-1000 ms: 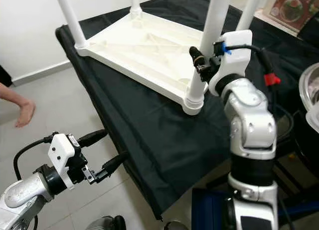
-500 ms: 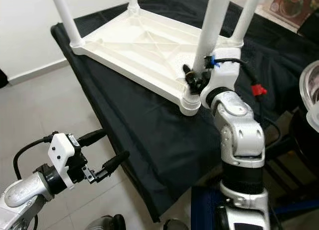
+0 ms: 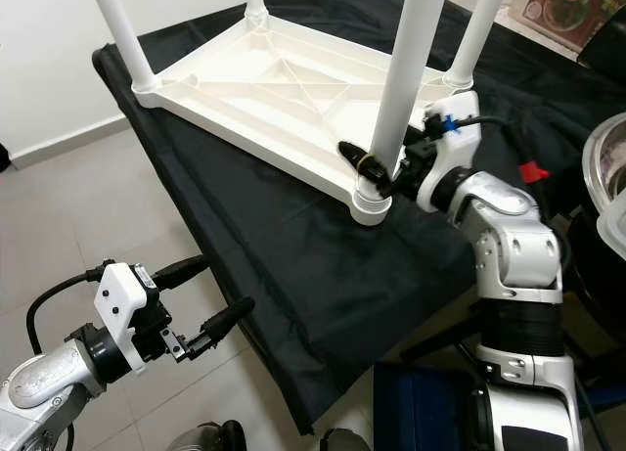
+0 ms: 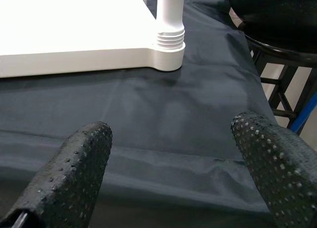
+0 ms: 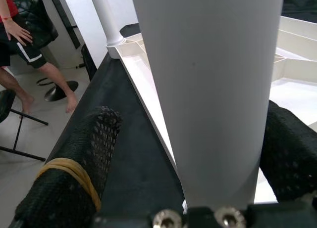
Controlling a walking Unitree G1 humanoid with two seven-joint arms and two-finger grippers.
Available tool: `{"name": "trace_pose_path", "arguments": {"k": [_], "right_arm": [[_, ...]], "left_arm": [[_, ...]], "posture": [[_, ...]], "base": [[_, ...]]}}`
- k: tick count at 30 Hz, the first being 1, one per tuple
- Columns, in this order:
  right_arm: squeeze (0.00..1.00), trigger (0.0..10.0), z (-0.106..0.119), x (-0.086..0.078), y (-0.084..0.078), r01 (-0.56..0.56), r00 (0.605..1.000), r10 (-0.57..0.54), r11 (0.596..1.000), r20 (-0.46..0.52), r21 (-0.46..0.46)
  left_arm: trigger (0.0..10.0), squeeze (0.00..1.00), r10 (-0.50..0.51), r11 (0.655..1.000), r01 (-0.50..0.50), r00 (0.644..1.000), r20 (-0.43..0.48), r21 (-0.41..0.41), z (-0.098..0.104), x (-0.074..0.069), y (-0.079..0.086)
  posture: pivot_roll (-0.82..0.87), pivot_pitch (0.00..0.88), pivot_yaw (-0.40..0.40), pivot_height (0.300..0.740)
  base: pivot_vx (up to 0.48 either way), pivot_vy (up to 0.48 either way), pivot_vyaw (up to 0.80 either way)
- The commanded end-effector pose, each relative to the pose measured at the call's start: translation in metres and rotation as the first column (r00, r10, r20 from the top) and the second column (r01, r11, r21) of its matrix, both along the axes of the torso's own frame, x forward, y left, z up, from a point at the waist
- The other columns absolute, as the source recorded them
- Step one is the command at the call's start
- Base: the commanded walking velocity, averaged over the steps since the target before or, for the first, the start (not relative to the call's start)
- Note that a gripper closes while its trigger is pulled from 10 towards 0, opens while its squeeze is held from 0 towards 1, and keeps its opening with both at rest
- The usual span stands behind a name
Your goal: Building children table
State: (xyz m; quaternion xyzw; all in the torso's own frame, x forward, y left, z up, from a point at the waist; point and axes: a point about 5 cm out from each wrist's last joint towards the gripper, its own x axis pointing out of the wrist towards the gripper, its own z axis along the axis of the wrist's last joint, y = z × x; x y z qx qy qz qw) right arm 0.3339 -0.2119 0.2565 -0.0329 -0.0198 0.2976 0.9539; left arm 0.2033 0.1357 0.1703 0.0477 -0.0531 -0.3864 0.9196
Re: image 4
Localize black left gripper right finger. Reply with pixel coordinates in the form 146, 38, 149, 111
230, 111, 317, 228

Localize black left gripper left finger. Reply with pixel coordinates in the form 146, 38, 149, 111
0, 121, 113, 228

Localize white plastic table leg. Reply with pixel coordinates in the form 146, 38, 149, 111
156, 0, 186, 52

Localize black round stool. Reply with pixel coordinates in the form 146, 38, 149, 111
244, 32, 317, 135

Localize black tablecloth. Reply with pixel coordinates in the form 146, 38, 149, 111
0, 0, 278, 228

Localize blue black mop handle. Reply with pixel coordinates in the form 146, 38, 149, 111
290, 91, 317, 135

